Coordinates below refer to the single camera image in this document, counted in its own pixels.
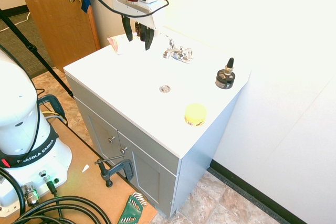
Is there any grey vanity cabinet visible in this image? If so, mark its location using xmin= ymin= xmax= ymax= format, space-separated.
xmin=65 ymin=73 xmax=241 ymax=219

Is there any white sink top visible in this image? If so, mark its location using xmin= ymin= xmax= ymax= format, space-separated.
xmin=63 ymin=26 xmax=252 ymax=159

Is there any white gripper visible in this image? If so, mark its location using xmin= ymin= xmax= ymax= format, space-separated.
xmin=111 ymin=0 xmax=165 ymax=51

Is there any yellow round jar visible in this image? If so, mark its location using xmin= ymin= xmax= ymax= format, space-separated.
xmin=184 ymin=103 xmax=207 ymax=127

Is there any brown wooden door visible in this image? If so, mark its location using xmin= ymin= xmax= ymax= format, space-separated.
xmin=12 ymin=0 xmax=101 ymax=73

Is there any black tripod leg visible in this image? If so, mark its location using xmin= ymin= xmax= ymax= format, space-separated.
xmin=0 ymin=8 xmax=74 ymax=97

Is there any chrome two-handle faucet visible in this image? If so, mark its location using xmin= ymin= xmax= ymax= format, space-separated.
xmin=162 ymin=38 xmax=195 ymax=64

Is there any brown wooden base board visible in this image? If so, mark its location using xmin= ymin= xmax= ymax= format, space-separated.
xmin=0 ymin=118 xmax=158 ymax=224

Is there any pink white cloth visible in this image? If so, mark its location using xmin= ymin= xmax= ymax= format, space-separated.
xmin=107 ymin=33 xmax=138 ymax=56

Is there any black C-clamp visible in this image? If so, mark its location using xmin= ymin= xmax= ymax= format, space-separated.
xmin=94 ymin=155 xmax=135 ymax=188

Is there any thick black cable bundle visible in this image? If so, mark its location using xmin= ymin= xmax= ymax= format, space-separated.
xmin=0 ymin=167 xmax=113 ymax=224

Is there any black dropper bottle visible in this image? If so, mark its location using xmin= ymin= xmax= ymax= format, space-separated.
xmin=215 ymin=57 xmax=236 ymax=89

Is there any green hex key set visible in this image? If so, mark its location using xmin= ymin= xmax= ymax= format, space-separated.
xmin=117 ymin=192 xmax=148 ymax=224

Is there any white cord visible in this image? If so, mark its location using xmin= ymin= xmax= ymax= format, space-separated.
xmin=0 ymin=11 xmax=31 ymax=33

